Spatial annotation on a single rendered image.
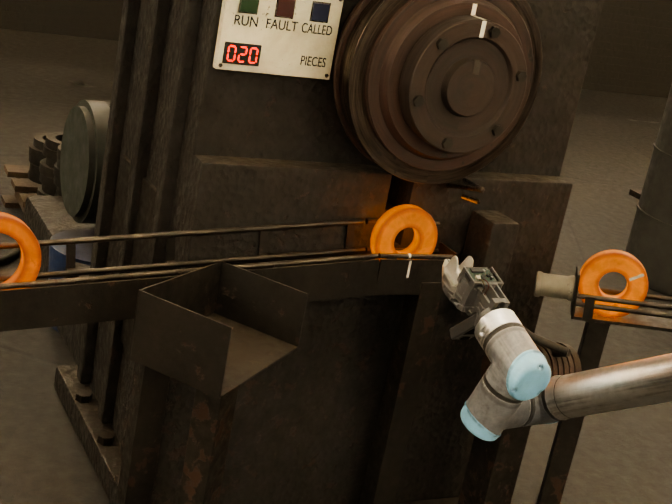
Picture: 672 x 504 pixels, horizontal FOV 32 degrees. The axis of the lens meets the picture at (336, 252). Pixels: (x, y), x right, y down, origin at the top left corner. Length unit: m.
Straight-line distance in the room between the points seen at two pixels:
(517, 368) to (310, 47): 0.80
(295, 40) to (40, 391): 1.33
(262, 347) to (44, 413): 1.08
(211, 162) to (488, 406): 0.75
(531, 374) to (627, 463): 1.42
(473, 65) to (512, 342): 0.57
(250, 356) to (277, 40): 0.67
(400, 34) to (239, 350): 0.71
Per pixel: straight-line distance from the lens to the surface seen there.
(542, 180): 2.86
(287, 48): 2.47
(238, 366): 2.18
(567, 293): 2.75
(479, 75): 2.43
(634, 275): 2.75
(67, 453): 3.03
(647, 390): 2.20
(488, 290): 2.34
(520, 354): 2.22
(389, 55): 2.39
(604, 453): 3.62
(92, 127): 3.57
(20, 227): 2.29
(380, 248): 2.58
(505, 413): 2.28
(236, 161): 2.47
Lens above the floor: 1.50
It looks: 18 degrees down
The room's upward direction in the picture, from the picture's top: 11 degrees clockwise
